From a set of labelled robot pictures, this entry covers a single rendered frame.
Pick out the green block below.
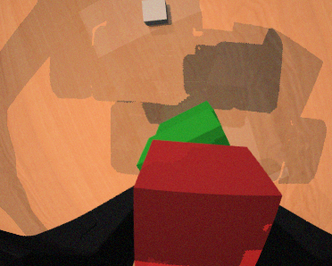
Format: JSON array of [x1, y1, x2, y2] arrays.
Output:
[[155, 101, 220, 134], [137, 109, 230, 171]]

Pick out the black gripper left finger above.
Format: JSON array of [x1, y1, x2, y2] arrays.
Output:
[[0, 185, 135, 266]]

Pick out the beige cube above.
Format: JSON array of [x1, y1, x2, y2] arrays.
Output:
[[141, 0, 168, 26]]

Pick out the red block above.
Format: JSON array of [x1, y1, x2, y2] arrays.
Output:
[[133, 139, 282, 266]]

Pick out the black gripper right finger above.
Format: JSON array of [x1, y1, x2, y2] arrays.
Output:
[[255, 205, 332, 266]]

